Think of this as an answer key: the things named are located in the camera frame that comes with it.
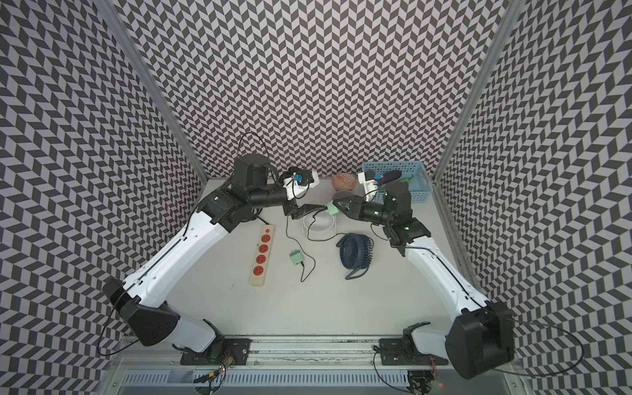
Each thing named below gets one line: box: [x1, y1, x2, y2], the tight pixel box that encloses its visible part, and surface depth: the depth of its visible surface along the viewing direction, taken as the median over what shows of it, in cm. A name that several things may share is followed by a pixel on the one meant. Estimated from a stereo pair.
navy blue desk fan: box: [335, 232, 375, 280], surface depth 86 cm
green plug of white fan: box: [289, 248, 304, 266], surface depth 93 cm
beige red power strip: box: [250, 223, 276, 287], surface depth 91 cm
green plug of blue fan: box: [327, 199, 340, 215], surface depth 72 cm
